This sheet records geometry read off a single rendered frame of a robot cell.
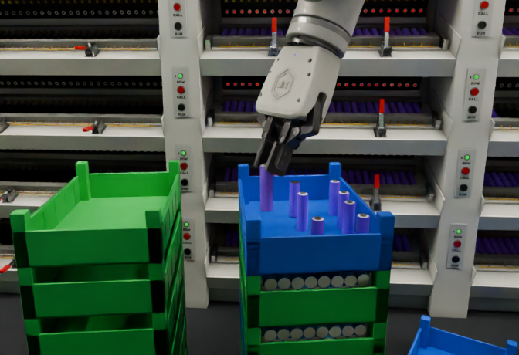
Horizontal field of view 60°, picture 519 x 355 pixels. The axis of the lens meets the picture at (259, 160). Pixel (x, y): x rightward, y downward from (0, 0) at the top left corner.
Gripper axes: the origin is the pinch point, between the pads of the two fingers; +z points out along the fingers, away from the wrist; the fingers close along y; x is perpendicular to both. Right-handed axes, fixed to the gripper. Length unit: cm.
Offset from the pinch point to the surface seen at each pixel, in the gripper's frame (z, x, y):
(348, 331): 19.6, 17.9, 7.8
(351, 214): 3.8, 16.6, 2.1
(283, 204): 6.9, 20.7, -18.1
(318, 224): 6.5, 8.0, 4.4
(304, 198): 4.1, 13.2, -5.3
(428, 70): -34, 50, -19
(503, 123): -30, 72, -9
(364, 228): 4.9, 14.0, 7.2
